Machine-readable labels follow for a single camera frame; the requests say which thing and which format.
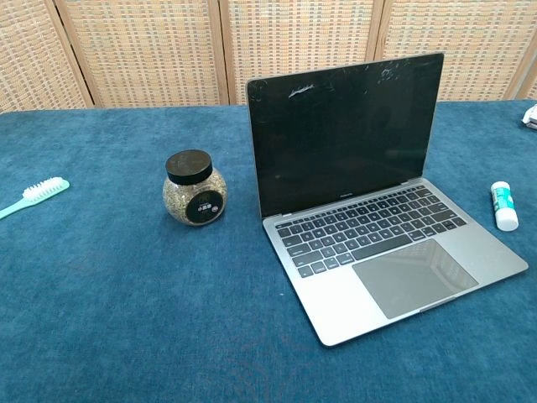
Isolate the grey laptop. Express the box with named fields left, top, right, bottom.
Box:
left=245, top=51, right=529, bottom=348

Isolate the round glass jar black lid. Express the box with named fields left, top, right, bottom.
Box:
left=162, top=149, right=229, bottom=228

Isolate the blue tablecloth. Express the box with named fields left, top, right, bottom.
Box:
left=0, top=98, right=537, bottom=403

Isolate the woven folding screen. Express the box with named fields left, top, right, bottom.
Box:
left=0, top=0, right=537, bottom=114

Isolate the mint green brush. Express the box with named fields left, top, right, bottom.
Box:
left=0, top=175, right=71, bottom=221

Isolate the white tube green label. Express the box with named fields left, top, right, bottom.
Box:
left=489, top=181, right=520, bottom=232

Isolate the white object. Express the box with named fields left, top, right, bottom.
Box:
left=519, top=105, right=537, bottom=130

